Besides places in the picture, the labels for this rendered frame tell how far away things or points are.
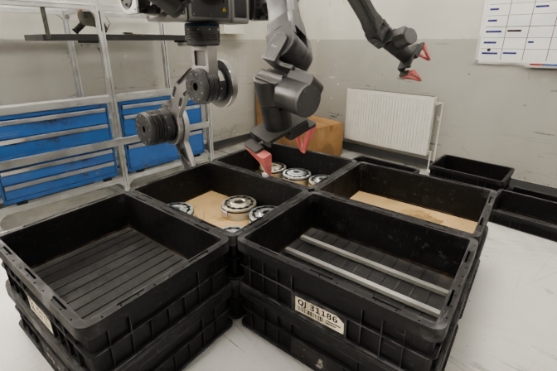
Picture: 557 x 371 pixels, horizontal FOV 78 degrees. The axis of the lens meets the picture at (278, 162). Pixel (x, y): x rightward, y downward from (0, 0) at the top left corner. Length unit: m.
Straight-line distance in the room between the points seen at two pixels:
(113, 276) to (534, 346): 0.91
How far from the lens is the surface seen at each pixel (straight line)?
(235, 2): 1.51
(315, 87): 0.58
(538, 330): 1.03
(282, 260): 0.65
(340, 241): 0.91
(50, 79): 3.57
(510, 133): 3.77
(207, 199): 1.13
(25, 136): 2.70
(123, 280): 0.84
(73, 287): 0.86
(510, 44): 3.70
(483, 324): 0.98
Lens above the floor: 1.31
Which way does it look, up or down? 20 degrees down
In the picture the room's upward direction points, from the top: straight up
